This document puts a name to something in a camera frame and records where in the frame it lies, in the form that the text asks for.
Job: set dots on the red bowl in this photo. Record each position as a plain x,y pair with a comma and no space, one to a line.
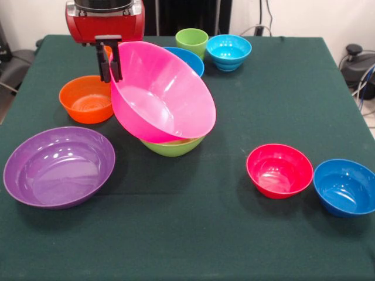
279,169

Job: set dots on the black floor stand base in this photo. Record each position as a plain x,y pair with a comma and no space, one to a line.
17,64
357,67

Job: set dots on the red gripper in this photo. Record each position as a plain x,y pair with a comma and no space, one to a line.
102,26

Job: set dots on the large pink bowl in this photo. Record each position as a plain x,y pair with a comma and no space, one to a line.
158,87

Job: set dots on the small ribbed cyan bowl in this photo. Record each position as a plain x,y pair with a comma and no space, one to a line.
228,51

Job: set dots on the green cup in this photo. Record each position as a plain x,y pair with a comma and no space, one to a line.
192,41

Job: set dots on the purple bowl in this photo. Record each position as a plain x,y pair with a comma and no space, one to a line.
58,175

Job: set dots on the black power plug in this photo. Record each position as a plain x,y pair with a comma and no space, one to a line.
259,30

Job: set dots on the orange cup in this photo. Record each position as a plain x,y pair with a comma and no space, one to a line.
109,52

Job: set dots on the orange bowl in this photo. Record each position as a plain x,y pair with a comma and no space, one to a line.
85,111

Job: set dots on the green bowl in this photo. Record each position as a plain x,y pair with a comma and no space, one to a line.
173,149

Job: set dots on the large light blue bowl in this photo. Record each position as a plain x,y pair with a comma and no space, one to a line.
190,60

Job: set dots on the small dark blue bowl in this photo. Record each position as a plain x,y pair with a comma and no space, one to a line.
342,187

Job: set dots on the dark green tablecloth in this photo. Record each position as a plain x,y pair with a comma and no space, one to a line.
187,234

